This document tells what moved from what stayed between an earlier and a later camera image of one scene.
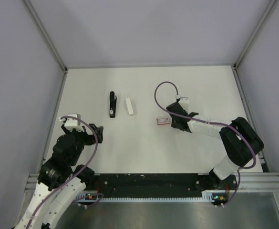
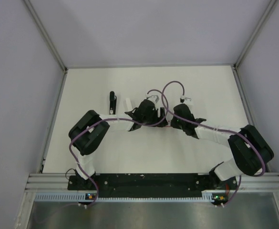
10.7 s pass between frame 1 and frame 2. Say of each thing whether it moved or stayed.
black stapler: stayed
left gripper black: moved
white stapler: stayed
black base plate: stayed
